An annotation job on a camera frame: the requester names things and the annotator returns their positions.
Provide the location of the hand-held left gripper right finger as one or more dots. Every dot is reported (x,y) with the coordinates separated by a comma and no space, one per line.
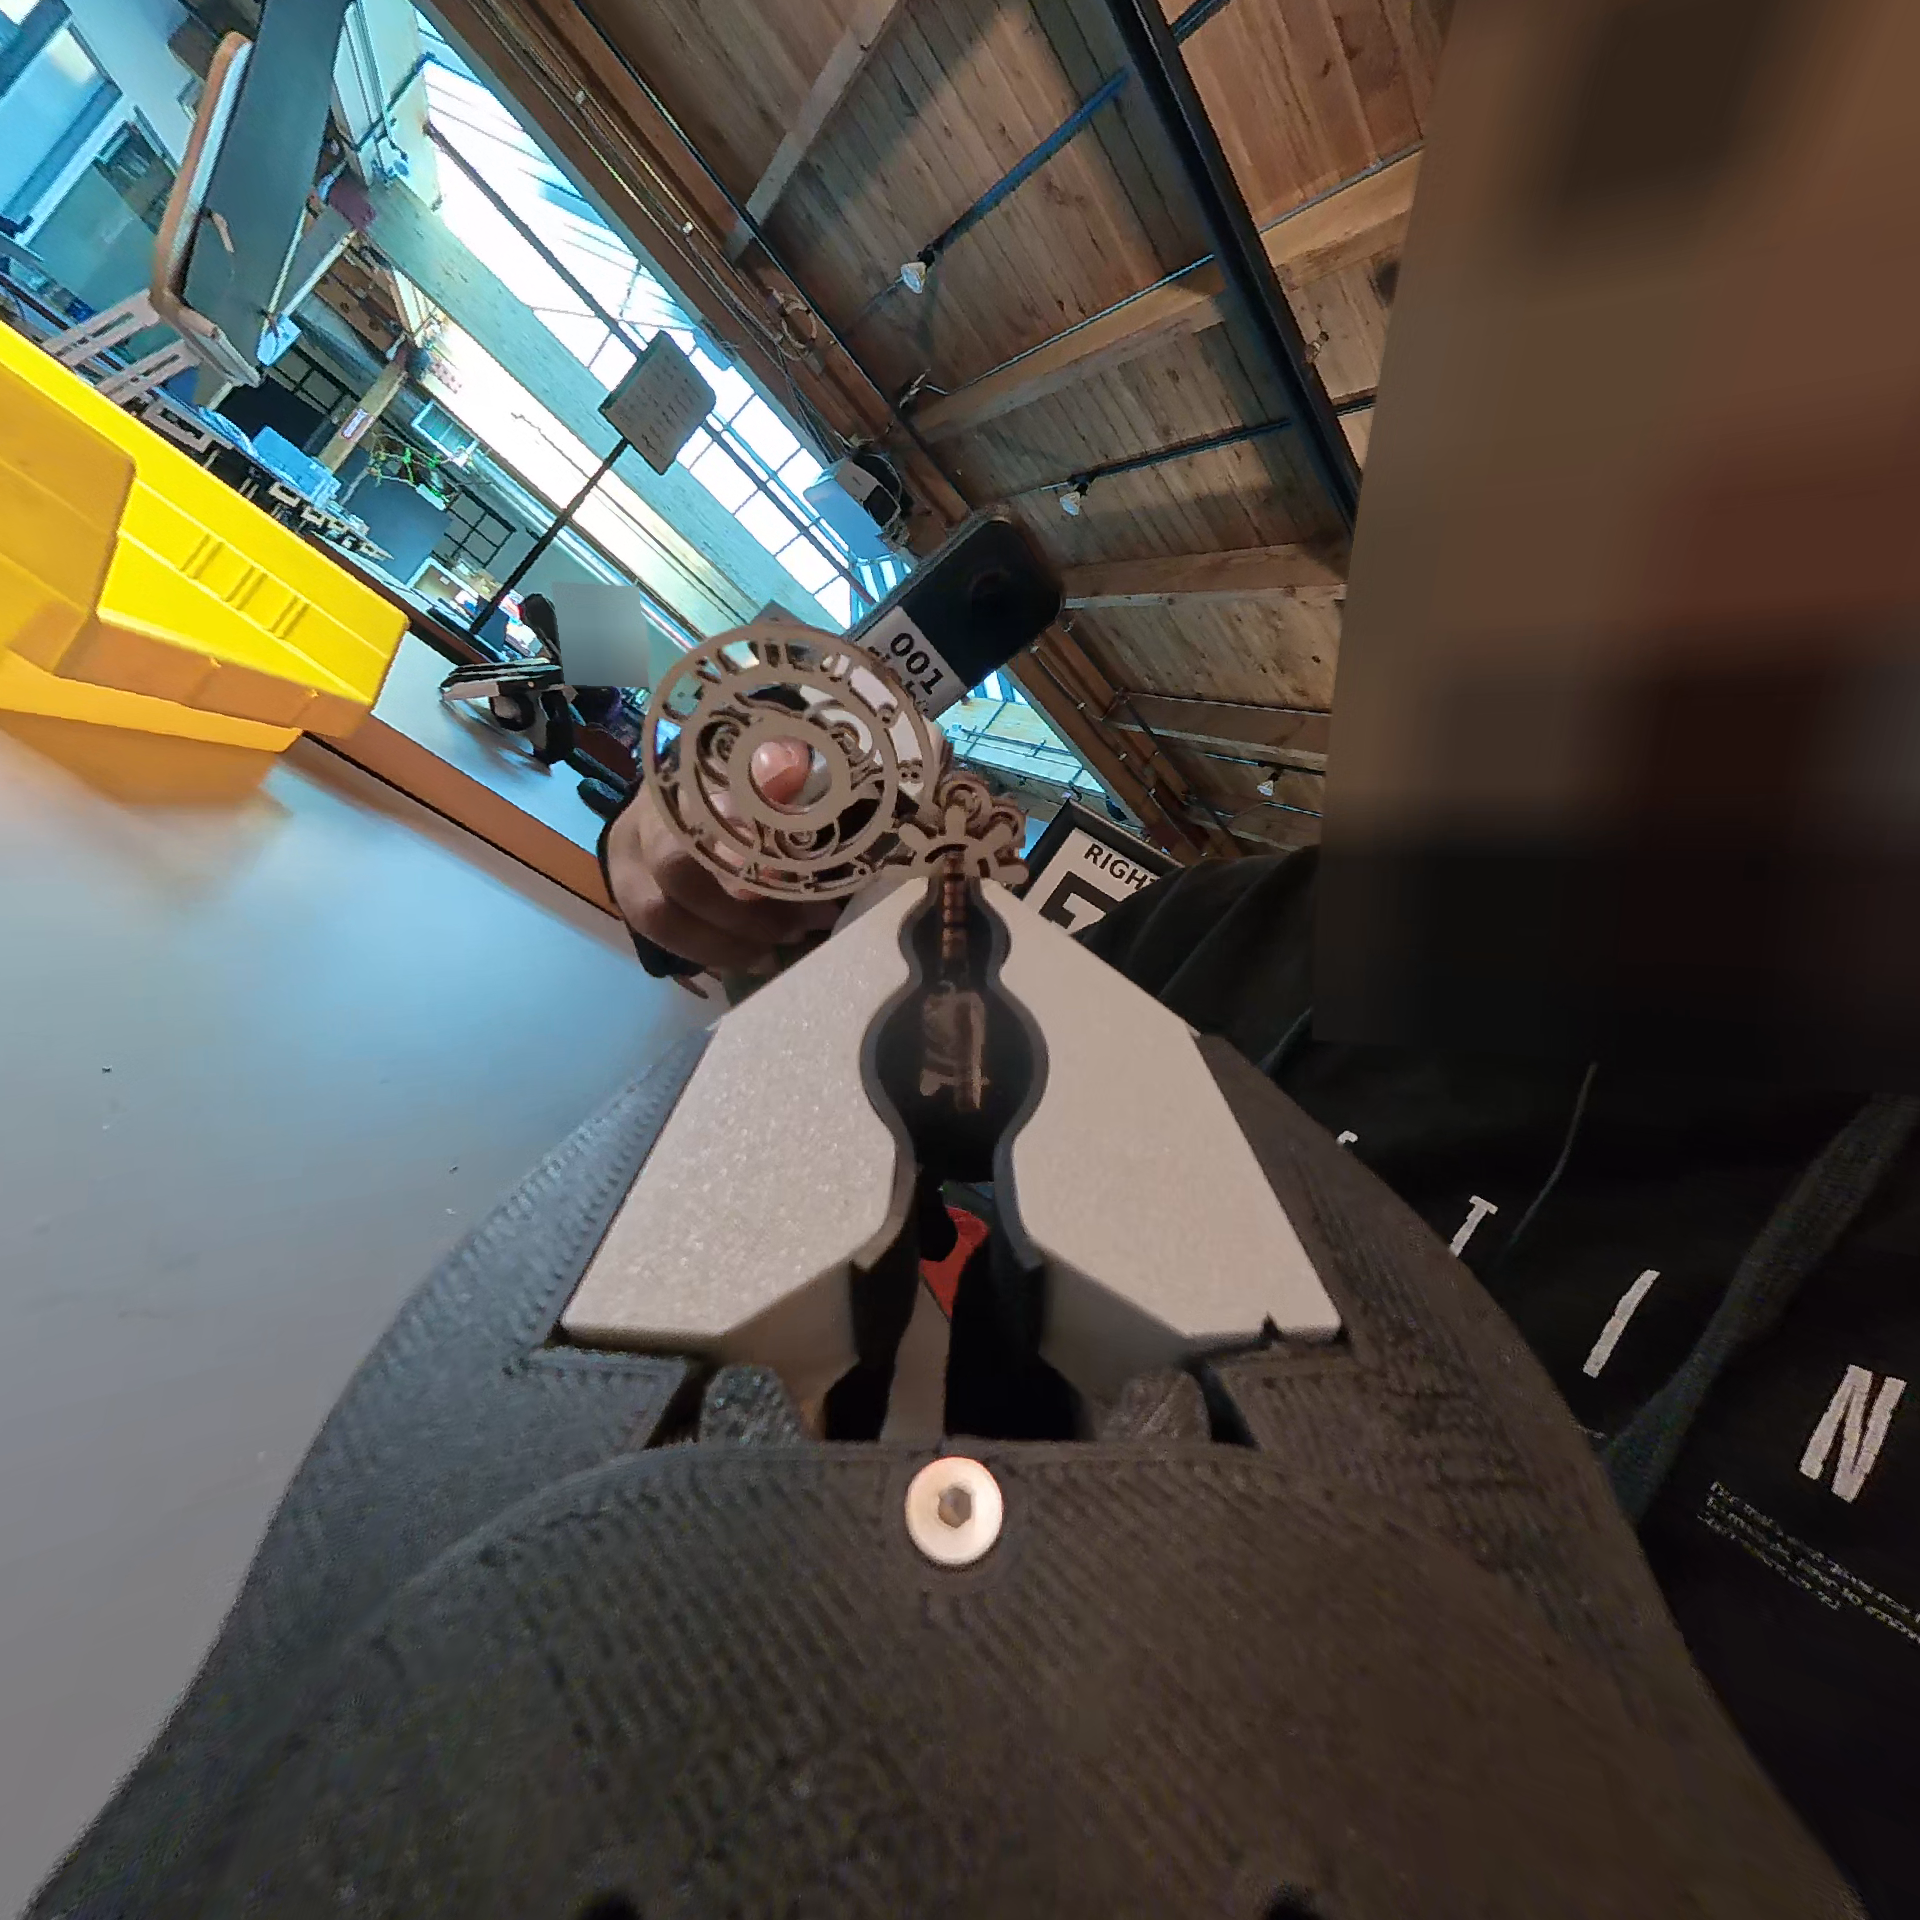
(1171,1184)

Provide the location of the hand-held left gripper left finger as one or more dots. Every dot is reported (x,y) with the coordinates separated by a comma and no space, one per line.
(721,1184)

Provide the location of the small wooden stepped pin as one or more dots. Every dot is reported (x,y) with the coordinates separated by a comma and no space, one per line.
(953,1021)

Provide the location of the wooden gear and dial assembly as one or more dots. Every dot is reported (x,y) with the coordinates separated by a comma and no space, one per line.
(683,780)

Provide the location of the grey desk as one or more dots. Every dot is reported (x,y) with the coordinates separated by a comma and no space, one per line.
(224,1124)

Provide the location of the white box on beam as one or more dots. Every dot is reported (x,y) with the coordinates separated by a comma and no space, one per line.
(854,492)

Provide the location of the orange plastic crate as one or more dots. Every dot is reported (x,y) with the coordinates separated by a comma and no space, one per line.
(948,1268)

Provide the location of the white board with black marker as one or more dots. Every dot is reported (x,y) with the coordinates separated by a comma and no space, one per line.
(1095,878)

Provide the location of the hanging white sign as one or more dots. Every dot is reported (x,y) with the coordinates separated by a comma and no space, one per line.
(656,403)

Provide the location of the white table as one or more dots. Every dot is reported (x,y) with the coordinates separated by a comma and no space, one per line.
(481,764)

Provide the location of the person's black hoodie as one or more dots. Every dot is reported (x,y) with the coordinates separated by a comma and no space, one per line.
(1651,1350)

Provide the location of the plain yellow plastic bin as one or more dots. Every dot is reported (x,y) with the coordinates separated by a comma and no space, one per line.
(181,601)

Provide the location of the grey board on wooden stand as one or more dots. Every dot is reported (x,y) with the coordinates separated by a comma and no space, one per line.
(271,181)

